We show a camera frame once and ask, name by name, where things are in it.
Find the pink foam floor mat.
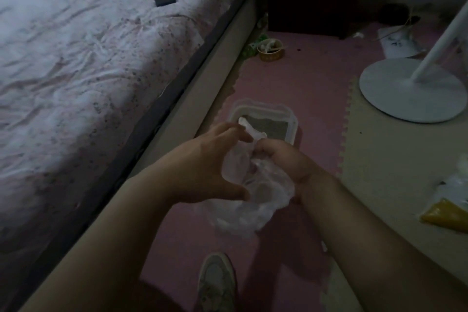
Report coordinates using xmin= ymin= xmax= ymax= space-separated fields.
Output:
xmin=140 ymin=19 xmax=454 ymax=312

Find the mattress with pink floral sheet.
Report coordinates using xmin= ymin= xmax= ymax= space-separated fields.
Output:
xmin=0 ymin=0 xmax=264 ymax=243

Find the white standing fan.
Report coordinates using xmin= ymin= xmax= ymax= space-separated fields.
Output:
xmin=359 ymin=0 xmax=468 ymax=124

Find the clear plastic bag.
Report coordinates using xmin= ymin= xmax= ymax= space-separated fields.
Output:
xmin=195 ymin=116 xmax=296 ymax=239

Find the white bed frame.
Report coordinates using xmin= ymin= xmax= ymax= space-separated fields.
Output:
xmin=0 ymin=0 xmax=268 ymax=312

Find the person's right hand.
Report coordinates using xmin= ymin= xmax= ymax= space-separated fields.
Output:
xmin=255 ymin=138 xmax=332 ymax=205

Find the white sneaker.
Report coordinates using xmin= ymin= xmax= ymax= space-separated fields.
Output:
xmin=197 ymin=252 xmax=238 ymax=312

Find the white cat litter tray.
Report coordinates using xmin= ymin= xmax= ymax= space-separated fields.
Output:
xmin=226 ymin=98 xmax=299 ymax=146

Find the white plastic bag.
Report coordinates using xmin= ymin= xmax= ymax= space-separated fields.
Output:
xmin=428 ymin=154 xmax=468 ymax=214

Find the small yellow bowl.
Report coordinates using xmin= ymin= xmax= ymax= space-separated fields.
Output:
xmin=257 ymin=38 xmax=285 ymax=63

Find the green toy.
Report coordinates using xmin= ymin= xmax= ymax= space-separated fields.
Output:
xmin=243 ymin=33 xmax=270 ymax=59

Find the person's left hand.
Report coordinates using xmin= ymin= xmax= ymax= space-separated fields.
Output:
xmin=159 ymin=122 xmax=254 ymax=206

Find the person's right forearm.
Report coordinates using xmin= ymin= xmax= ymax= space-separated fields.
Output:
xmin=299 ymin=175 xmax=468 ymax=312

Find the black round object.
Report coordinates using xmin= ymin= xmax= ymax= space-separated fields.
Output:
xmin=378 ymin=3 xmax=411 ymax=26

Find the person's left forearm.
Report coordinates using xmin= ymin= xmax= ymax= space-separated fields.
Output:
xmin=18 ymin=165 xmax=191 ymax=312

